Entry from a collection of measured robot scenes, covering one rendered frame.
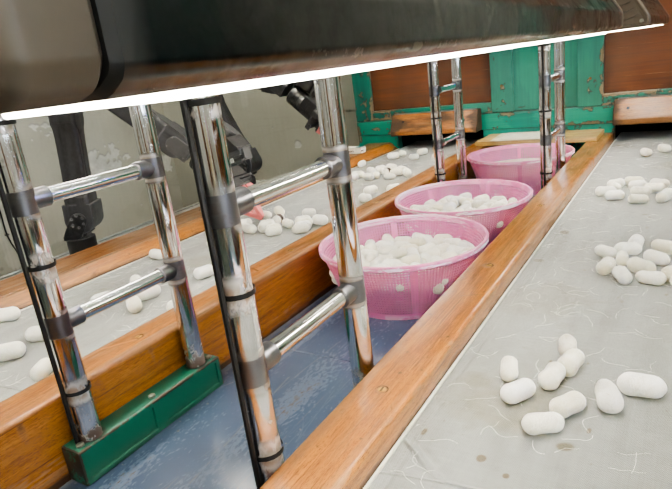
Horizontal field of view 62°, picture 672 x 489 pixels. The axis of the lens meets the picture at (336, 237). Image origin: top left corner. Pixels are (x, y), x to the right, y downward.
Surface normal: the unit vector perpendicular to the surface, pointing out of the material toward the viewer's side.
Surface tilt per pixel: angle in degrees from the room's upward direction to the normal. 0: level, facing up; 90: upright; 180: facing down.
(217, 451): 0
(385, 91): 90
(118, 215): 90
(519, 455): 0
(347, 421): 0
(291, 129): 90
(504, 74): 90
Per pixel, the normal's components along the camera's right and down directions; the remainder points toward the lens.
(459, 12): 0.85, 0.05
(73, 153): 0.10, 0.28
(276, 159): -0.49, 0.31
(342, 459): -0.12, -0.95
